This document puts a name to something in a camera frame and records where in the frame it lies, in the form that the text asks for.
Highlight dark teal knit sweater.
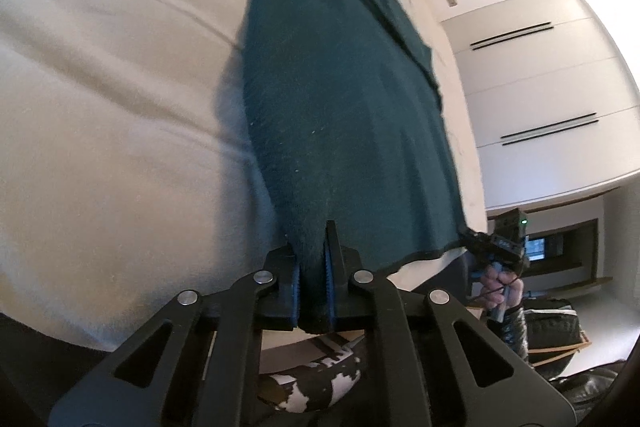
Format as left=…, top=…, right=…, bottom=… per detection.
left=243, top=0, right=465, bottom=334

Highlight person's right hand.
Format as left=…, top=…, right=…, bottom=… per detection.
left=478, top=265, right=524, bottom=311

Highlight dark tv cabinet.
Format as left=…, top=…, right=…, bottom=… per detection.
left=523, top=187, right=624, bottom=297

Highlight black leather chair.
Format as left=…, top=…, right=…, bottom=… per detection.
left=523, top=299, right=626, bottom=421

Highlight black white patterned trousers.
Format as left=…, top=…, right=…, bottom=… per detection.
left=257, top=329, right=367, bottom=414

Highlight beige bed sheet mattress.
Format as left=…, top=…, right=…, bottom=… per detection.
left=0, top=0, right=490, bottom=353

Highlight black cable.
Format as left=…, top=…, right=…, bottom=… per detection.
left=466, top=271, right=522, bottom=308

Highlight white wardrobe with black handles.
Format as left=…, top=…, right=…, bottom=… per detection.
left=442, top=0, right=639, bottom=211

